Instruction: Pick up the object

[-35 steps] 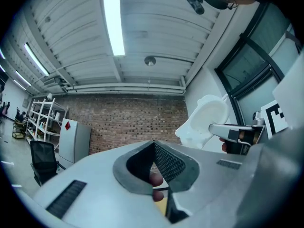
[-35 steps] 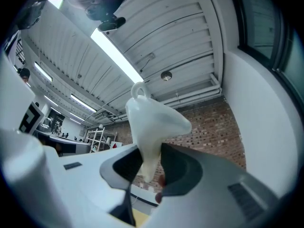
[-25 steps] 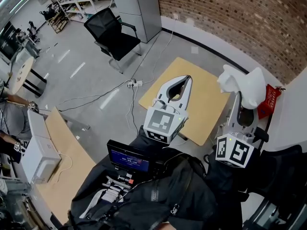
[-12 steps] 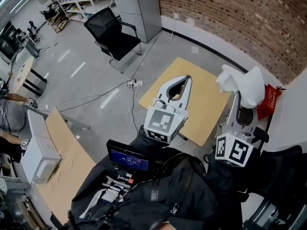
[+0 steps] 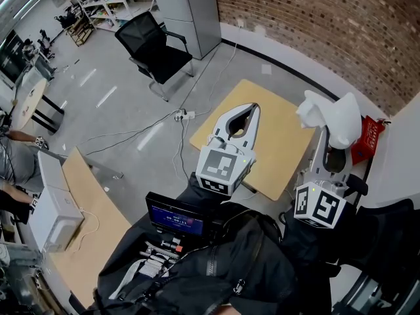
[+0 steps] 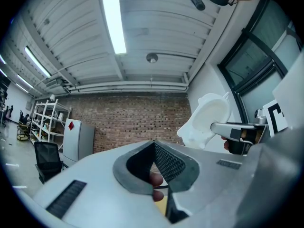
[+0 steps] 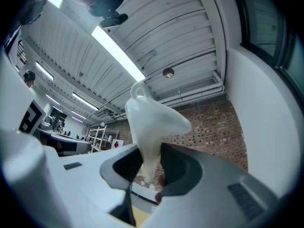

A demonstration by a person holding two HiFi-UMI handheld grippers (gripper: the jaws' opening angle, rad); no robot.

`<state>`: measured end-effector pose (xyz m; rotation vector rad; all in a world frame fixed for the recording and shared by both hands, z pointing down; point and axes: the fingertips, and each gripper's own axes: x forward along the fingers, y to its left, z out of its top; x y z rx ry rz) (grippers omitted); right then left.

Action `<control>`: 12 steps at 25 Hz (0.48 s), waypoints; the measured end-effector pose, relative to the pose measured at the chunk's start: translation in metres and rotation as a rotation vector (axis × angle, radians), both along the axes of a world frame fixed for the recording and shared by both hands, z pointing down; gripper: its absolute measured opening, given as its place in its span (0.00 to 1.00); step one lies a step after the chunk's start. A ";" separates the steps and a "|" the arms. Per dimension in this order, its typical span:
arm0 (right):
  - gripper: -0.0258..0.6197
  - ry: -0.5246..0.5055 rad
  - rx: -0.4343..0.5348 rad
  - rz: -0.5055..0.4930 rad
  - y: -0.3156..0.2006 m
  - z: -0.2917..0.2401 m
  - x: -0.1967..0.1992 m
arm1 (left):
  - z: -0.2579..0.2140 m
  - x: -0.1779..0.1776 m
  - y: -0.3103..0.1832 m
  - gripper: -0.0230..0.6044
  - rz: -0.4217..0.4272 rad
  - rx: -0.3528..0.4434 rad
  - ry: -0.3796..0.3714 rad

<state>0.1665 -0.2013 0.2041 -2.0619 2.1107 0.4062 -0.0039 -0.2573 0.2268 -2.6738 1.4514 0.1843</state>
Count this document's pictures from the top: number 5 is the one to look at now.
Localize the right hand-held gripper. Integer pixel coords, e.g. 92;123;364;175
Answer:
293;125;354;230

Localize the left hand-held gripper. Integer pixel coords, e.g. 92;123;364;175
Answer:
195;102;262;198

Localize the person's right forearm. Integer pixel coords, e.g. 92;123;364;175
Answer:
280;205;358;269

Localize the person's left forearm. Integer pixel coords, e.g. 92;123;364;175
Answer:
175;172;231;210

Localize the red box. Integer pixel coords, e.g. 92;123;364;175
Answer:
350;115;387;167

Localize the square wooden table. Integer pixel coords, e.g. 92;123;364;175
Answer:
189;78;316;202

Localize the white power strip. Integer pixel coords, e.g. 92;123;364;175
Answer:
174;109;196;122

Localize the black office chair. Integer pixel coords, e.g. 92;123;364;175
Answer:
340;173;420;277

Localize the black mesh visitor chair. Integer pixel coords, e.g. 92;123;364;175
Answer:
114;10;195;102

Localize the chest-mounted black monitor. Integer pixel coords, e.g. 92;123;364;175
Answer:
144;191;207;238

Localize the grey metal cabinet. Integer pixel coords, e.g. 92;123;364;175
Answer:
148;0;222;60

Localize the chest rig electronics tray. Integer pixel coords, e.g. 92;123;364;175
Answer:
138;237;184;278

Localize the white storage shelf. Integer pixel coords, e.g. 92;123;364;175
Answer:
68;0;158;33

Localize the large wooden desk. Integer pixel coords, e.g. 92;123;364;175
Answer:
48;145;133;309

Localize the white microwave oven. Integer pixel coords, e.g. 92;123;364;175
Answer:
29;150;86;253

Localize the round white table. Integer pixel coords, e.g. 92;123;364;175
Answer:
9;76;66;135

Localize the white wall cable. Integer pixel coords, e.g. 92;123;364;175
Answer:
193;26;243;117

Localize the black power cable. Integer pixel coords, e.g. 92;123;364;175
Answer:
171;119;192;182

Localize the long black floor cable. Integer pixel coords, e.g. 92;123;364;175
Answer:
77;111;179;156

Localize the white microwave cable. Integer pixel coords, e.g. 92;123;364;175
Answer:
70;207;100;255

